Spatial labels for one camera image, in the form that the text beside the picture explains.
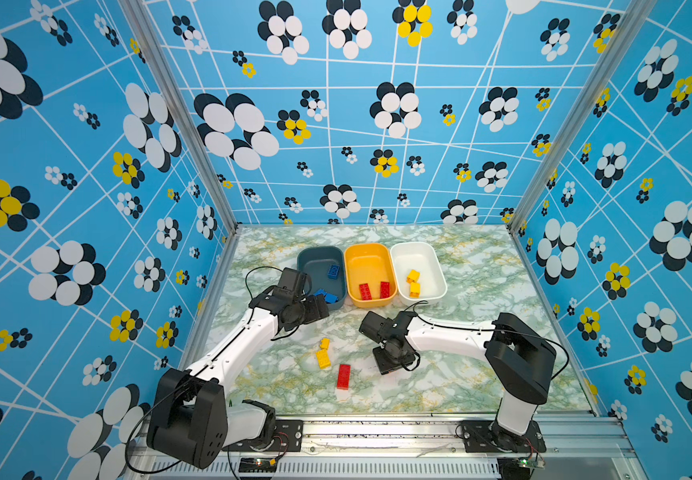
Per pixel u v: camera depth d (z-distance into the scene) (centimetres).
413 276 102
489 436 72
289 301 66
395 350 64
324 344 89
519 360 46
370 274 105
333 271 105
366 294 99
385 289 99
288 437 73
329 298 96
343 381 82
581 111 85
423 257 111
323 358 86
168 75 79
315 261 107
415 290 99
